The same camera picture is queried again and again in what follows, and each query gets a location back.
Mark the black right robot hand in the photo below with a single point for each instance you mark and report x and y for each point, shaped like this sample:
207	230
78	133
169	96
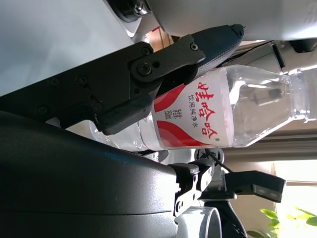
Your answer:
62	186

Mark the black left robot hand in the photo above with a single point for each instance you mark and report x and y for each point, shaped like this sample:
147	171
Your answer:
198	178

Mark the clear water bottle red label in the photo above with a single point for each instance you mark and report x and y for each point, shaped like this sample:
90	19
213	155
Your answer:
198	111

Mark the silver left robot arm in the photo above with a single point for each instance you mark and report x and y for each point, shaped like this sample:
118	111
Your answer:
193	223

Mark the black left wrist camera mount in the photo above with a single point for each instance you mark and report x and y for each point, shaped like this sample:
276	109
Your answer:
255	183

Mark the green leafy plant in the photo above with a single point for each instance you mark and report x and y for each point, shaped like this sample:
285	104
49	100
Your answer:
270	214

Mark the brown cardboard box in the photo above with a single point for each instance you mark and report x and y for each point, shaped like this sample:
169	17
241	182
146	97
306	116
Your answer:
159	37

